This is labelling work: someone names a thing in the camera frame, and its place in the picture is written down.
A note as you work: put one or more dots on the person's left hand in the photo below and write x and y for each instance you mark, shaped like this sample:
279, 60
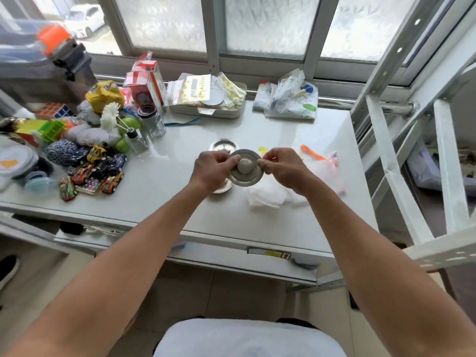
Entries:
208, 170

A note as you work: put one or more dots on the person's right hand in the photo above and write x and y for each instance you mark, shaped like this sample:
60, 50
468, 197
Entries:
288, 169

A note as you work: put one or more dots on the person's left thumb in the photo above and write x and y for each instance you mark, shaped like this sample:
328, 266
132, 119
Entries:
229, 166

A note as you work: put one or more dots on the person's right thumb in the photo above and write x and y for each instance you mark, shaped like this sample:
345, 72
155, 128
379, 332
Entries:
266, 166

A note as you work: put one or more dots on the round metal lid with knob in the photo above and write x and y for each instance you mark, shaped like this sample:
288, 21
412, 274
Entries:
246, 170

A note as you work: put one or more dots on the person's right forearm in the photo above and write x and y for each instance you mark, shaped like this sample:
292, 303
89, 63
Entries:
375, 278

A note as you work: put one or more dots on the person's left forearm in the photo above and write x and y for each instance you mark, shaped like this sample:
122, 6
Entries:
111, 271

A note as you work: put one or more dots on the yellow plastic piece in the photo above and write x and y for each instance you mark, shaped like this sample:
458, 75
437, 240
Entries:
263, 150

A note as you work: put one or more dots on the small round metal dish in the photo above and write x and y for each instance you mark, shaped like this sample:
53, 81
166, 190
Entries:
223, 145
224, 188

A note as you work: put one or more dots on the white plastic bag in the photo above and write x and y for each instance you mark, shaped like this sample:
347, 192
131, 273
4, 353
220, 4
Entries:
275, 193

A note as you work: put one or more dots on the orange plastic strip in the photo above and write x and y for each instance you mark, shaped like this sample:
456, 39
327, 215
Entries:
311, 152

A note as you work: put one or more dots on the cream metal tray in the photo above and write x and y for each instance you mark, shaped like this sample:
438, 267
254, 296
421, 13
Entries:
223, 112

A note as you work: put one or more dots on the dotted wet wipes pack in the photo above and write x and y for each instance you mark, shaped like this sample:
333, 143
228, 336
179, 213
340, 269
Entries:
292, 98

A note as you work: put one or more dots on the pile of clear printed packets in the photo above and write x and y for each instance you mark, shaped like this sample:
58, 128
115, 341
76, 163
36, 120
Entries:
202, 92

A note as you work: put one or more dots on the yellow warning sticker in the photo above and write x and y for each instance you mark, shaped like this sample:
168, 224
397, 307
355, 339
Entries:
269, 253

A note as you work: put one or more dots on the glass jar with black lid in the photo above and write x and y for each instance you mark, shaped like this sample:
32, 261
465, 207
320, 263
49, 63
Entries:
152, 121

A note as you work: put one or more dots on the small clear bottle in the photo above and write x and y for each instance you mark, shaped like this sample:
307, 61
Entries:
135, 140

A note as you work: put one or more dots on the green ball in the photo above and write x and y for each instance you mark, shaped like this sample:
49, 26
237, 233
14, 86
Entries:
130, 123
121, 145

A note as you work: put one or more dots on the dark blue toy car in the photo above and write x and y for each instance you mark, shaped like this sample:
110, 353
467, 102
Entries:
118, 161

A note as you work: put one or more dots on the red checkered box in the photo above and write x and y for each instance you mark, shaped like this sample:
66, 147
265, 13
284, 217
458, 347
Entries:
147, 83

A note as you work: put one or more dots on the orange toy car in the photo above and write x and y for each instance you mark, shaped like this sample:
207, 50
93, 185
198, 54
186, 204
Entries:
112, 182

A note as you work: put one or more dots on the white artificial flower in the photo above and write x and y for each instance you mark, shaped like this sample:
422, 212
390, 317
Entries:
109, 117

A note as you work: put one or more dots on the yellow toy car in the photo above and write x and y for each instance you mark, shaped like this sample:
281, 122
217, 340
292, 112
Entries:
96, 153

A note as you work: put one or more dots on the yellow crumpled packet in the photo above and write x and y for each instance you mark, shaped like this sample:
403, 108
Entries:
104, 94

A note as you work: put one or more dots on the red toy car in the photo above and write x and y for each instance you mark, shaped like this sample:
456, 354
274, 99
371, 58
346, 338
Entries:
83, 174

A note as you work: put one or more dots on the green toy car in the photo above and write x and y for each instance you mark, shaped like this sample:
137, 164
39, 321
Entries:
67, 188

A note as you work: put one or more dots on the blue white twine ball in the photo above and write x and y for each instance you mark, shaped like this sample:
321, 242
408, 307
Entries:
64, 152

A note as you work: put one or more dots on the person's white shirt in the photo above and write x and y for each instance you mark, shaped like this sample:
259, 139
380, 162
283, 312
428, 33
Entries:
247, 339

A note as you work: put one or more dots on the colourful puzzle cube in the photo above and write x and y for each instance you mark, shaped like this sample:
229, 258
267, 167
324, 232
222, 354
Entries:
55, 109

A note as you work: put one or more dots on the green yellow plastic toy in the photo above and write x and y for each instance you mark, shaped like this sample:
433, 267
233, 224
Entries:
46, 130

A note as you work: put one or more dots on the blue round lid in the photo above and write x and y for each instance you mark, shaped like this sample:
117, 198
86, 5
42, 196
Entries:
35, 181

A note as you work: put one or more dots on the orange black device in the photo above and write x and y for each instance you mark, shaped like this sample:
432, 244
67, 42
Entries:
63, 50

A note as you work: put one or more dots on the white car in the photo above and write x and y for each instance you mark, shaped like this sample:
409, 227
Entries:
84, 19

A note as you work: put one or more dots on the clear plastic container with lid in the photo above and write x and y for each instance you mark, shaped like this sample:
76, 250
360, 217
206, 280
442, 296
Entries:
15, 159

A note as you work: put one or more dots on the window frame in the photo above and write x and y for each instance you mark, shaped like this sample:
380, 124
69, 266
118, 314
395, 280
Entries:
260, 63

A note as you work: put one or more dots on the white metal frame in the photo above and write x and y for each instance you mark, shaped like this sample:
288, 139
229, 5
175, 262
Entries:
420, 152

